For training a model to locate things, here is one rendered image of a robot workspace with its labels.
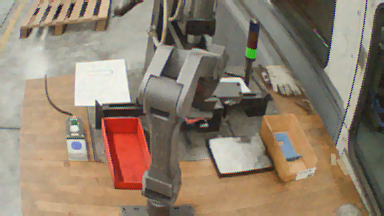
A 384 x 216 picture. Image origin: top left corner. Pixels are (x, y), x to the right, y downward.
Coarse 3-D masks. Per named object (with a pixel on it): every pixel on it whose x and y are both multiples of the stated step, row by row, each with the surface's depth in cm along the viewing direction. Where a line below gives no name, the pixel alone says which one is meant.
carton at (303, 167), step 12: (264, 120) 156; (276, 120) 159; (288, 120) 160; (264, 132) 156; (276, 132) 161; (288, 132) 162; (300, 132) 153; (264, 144) 156; (276, 144) 146; (300, 144) 153; (276, 156) 146; (312, 156) 143; (276, 168) 146; (288, 168) 146; (300, 168) 147; (312, 168) 142; (288, 180) 141
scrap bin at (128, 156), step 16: (112, 128) 150; (128, 128) 151; (112, 144) 147; (128, 144) 148; (144, 144) 142; (112, 160) 141; (128, 160) 142; (144, 160) 143; (112, 176) 131; (128, 176) 136
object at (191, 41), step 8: (168, 24) 157; (176, 24) 156; (176, 32) 148; (176, 40) 147; (184, 40) 145; (192, 40) 143; (200, 40) 145; (152, 48) 148; (176, 48) 145; (184, 48) 140; (200, 48) 141; (208, 48) 142; (152, 56) 148
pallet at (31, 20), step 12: (36, 0) 448; (60, 0) 444; (72, 0) 446; (84, 0) 446; (96, 0) 441; (108, 0) 440; (36, 12) 438; (60, 12) 415; (72, 12) 414; (24, 24) 391; (36, 24) 391; (48, 24) 395; (60, 24) 398; (24, 36) 395
